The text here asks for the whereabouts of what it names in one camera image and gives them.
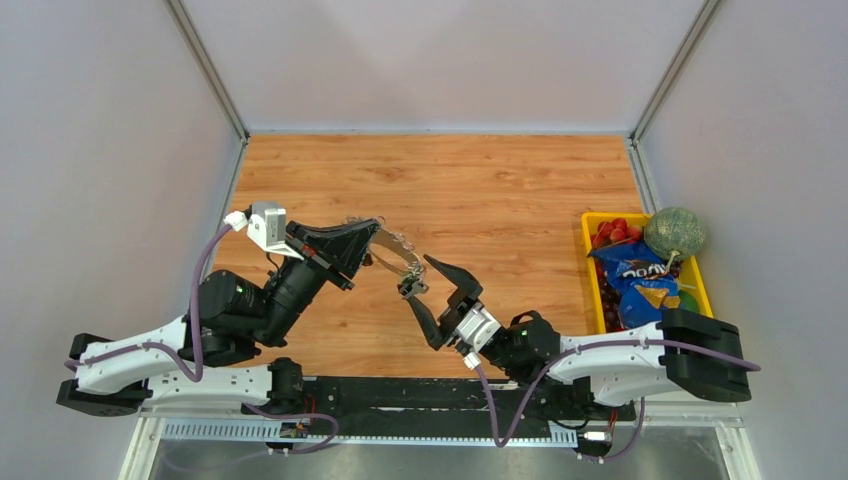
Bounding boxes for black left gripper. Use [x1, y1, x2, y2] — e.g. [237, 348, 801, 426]
[254, 219, 384, 347]

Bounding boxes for blue key tag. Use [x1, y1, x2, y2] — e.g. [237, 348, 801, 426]
[397, 277, 429, 299]

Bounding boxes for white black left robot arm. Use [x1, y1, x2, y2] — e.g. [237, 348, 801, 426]
[56, 218, 381, 417]

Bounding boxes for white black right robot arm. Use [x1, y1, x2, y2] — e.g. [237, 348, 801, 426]
[397, 256, 761, 418]

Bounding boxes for dark grapes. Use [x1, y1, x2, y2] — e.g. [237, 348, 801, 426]
[594, 260, 623, 332]

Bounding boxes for red strawberries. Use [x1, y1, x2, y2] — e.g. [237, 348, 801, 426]
[590, 217, 643, 249]

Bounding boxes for blue chips bag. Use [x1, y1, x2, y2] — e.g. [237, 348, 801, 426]
[589, 241, 680, 330]

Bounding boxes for green melon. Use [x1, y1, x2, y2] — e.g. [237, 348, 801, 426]
[643, 207, 707, 260]

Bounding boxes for green lime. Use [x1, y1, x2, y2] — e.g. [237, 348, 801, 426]
[678, 290, 701, 314]

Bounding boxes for yellow plastic bin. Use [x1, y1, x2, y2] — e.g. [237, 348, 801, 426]
[580, 211, 713, 334]

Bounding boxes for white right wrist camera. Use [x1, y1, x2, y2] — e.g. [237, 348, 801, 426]
[454, 301, 502, 370]

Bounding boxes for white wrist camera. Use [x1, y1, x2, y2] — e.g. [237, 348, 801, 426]
[454, 301, 502, 370]
[223, 201, 304, 260]

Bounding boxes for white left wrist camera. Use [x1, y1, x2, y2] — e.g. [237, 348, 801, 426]
[223, 201, 304, 260]

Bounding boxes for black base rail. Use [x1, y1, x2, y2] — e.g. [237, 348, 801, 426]
[245, 374, 637, 442]

